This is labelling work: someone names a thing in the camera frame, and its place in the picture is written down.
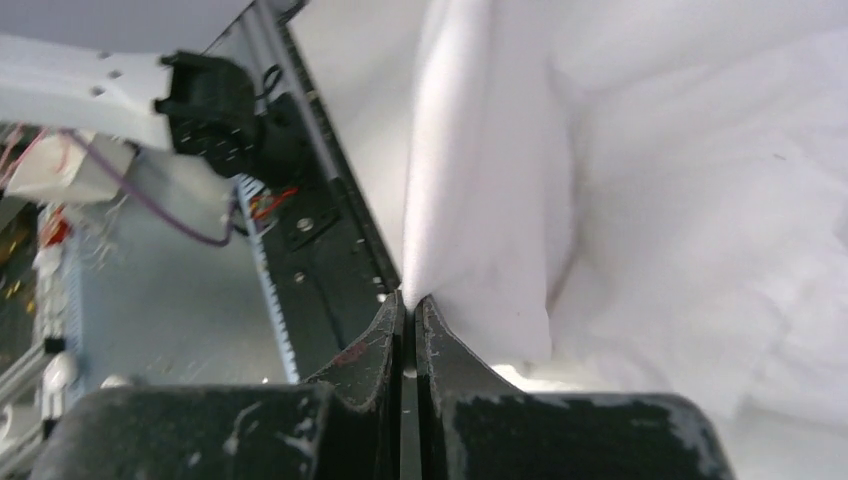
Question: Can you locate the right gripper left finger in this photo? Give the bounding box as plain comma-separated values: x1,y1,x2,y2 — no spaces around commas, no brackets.
31,294,405,479

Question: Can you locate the white t shirt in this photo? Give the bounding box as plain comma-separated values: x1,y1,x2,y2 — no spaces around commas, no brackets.
400,0,848,425

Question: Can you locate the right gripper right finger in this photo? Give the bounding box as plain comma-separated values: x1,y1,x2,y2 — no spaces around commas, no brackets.
415,297,735,479

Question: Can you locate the white cable duct rail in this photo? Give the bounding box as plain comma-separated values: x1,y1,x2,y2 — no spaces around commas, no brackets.
234,175,301,384

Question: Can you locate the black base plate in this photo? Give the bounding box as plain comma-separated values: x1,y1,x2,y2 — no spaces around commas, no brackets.
256,2,399,381

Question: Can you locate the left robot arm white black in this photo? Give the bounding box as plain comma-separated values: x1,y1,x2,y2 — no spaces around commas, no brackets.
1,35,259,204

